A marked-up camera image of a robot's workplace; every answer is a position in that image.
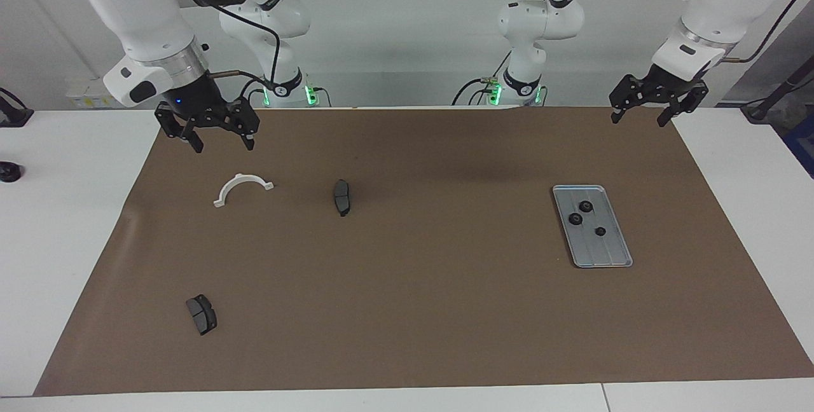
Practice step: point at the dark grey split brake pad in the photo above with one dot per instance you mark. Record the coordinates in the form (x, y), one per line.
(202, 316)

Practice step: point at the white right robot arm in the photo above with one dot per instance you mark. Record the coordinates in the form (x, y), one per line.
(140, 5)

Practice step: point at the black pole stand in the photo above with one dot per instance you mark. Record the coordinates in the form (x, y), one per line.
(760, 110)

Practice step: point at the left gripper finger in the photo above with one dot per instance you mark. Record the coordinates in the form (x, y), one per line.
(617, 116)
(668, 117)

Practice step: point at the black round knob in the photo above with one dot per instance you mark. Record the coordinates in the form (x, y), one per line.
(9, 172)

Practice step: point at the white box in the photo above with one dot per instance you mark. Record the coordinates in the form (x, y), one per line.
(86, 97)

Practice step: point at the dark grey single brake pad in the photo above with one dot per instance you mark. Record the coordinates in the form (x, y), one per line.
(342, 199)

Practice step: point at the black bearing gear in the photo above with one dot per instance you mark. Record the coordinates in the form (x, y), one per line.
(575, 219)
(600, 231)
(586, 206)

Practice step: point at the blue crate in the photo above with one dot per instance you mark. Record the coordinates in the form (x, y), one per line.
(802, 148)

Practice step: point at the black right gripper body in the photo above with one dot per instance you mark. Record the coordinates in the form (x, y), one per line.
(203, 107)

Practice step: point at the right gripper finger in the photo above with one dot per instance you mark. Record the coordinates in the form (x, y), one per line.
(248, 141)
(196, 142)

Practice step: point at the silver metal tray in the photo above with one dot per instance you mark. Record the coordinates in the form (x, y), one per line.
(604, 253)

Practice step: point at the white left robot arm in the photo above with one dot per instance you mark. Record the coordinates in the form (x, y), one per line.
(540, 18)

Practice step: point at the brown paper table mat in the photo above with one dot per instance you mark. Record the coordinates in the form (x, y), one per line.
(445, 304)

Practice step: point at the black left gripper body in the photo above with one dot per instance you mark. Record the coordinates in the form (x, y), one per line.
(661, 88)

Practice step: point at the black clamp mount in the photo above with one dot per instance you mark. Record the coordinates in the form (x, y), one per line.
(13, 116)

